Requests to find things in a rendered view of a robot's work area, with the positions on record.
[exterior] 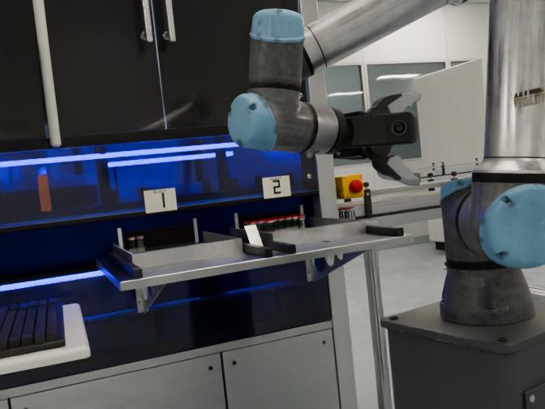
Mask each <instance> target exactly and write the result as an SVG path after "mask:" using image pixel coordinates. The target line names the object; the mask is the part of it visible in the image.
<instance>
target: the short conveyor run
mask: <svg viewBox="0 0 545 409"><path fill-rule="evenodd" d="M451 175H452V176H453V179H445V180H438V181H434V179H431V177H432V176H433V173H428V175H427V177H428V178H430V179H428V180H427V182H425V183H420V185H419V186H408V185H399V186H392V187H380V188H374V189H367V187H368V186H369V182H365V183H363V186H364V187H365V189H364V197H363V200H357V201H351V199H345V200H344V202H345V203H338V204H337V206H338V208H339V209H342V208H348V207H354V211H355V220H372V221H378V223H379V226H397V225H402V224H408V223H413V222H423V221H429V220H434V219H440V218H442V210H441V207H440V190H436V191H435V187H442V185H443V184H444V183H446V182H448V181H451V180H454V179H463V178H455V176H457V172H456V171H453V172H452V173H451ZM427 188H428V192H419V193H412V194H405V195H399V196H388V197H381V198H375V199H372V198H371V196H377V195H383V194H389V193H396V192H407V191H414V190H421V189H427Z"/></svg>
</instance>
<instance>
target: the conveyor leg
mask: <svg viewBox="0 0 545 409"><path fill-rule="evenodd" d="M363 258H364V266H365V275H366V284H367V299H368V307H369V316H370V324H371V340H372V349H373V357H374V365H375V381H376V390H377V398H378V407H379V409H393V398H392V390H391V381H390V372H389V364H388V348H387V339H386V331H385V328H384V327H381V326H380V319H382V318H384V306H383V298H382V290H381V280H380V265H379V257H378V248H374V249H369V250H367V251H366V252H364V253H363Z"/></svg>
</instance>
